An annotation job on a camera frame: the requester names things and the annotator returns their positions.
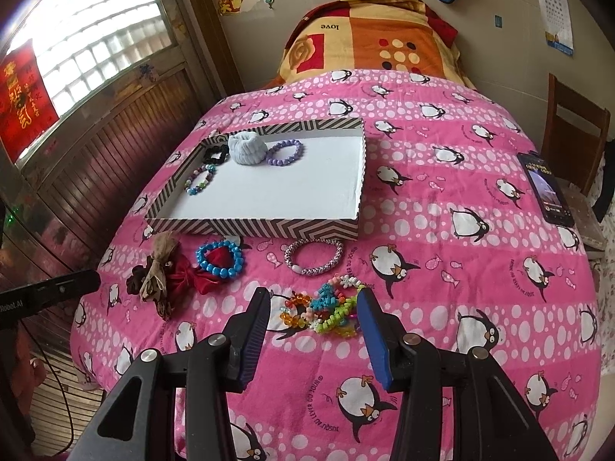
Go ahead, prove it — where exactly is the green pastel bead bracelet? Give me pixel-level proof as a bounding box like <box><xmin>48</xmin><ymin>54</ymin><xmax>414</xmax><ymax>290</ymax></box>
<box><xmin>306</xmin><ymin>274</ymin><xmax>367</xmax><ymax>340</ymax></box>

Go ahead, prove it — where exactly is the blue bead bracelet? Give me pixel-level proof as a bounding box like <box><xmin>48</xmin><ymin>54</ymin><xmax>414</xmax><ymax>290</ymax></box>
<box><xmin>194</xmin><ymin>239</ymin><xmax>246</xmax><ymax>280</ymax></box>

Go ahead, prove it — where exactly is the multicolour bead bracelet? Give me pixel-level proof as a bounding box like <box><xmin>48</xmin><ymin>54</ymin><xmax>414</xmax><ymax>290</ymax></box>
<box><xmin>183</xmin><ymin>162</ymin><xmax>219</xmax><ymax>197</ymax></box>

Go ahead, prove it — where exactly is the purple bead bracelet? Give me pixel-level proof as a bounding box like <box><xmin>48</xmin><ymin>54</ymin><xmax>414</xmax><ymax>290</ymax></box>
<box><xmin>264</xmin><ymin>138</ymin><xmax>306</xmax><ymax>168</ymax></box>

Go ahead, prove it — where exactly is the black scrunchie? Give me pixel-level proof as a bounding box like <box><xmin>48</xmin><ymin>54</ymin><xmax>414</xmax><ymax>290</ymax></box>
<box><xmin>202</xmin><ymin>144</ymin><xmax>229</xmax><ymax>166</ymax></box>

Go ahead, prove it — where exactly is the white fluffy scrunchie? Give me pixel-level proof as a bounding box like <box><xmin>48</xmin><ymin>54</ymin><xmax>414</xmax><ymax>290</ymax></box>
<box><xmin>228</xmin><ymin>131</ymin><xmax>268</xmax><ymax>166</ymax></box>

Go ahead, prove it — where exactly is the left hand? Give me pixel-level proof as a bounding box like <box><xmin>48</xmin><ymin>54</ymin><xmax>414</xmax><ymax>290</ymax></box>
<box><xmin>10</xmin><ymin>326</ymin><xmax>47</xmax><ymax>414</ymax></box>

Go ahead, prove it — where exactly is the red velvet bow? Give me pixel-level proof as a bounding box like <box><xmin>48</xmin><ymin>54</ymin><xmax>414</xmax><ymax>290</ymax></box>
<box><xmin>165</xmin><ymin>249</ymin><xmax>228</xmax><ymax>304</ymax></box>

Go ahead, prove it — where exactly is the pink penguin bedspread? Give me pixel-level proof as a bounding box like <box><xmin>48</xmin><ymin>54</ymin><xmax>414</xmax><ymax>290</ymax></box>
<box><xmin>71</xmin><ymin>70</ymin><xmax>600</xmax><ymax>460</ymax></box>

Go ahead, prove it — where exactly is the striped cardboard tray box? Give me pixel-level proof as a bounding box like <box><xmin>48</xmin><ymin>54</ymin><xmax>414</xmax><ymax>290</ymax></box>
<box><xmin>145</xmin><ymin>118</ymin><xmax>366</xmax><ymax>240</ymax></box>

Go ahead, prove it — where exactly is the red paper window banner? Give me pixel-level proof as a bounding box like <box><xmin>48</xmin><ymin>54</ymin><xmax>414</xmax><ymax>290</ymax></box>
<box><xmin>0</xmin><ymin>41</ymin><xmax>58</xmax><ymax>163</ymax></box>

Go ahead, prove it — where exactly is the black smartphone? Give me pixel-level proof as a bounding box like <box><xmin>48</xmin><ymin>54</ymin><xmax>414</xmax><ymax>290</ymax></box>
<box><xmin>517</xmin><ymin>152</ymin><xmax>574</xmax><ymax>228</ymax></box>

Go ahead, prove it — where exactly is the floral bed sheet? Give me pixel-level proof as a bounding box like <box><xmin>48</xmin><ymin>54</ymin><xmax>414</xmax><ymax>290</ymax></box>
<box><xmin>582</xmin><ymin>153</ymin><xmax>615</xmax><ymax>376</ymax></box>

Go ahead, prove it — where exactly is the brown wooden chair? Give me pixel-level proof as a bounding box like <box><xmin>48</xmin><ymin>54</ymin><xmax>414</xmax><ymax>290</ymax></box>
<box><xmin>541</xmin><ymin>73</ymin><xmax>611</xmax><ymax>196</ymax></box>

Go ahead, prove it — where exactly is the glass block window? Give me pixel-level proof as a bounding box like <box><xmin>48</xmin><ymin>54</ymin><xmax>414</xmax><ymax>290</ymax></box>
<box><xmin>8</xmin><ymin>0</ymin><xmax>171</xmax><ymax>116</ymax></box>

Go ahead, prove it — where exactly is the orange yellow patterned blanket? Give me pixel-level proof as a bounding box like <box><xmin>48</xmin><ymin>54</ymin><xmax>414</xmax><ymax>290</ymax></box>
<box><xmin>269</xmin><ymin>0</ymin><xmax>473</xmax><ymax>88</ymax></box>

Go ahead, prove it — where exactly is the black cable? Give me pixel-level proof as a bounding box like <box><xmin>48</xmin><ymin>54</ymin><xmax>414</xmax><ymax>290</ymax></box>
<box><xmin>28</xmin><ymin>325</ymin><xmax>76</xmax><ymax>457</ymax></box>

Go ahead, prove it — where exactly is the wall calendar poster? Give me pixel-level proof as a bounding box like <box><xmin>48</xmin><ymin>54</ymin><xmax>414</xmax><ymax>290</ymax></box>
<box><xmin>538</xmin><ymin>0</ymin><xmax>574</xmax><ymax>56</ymax></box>

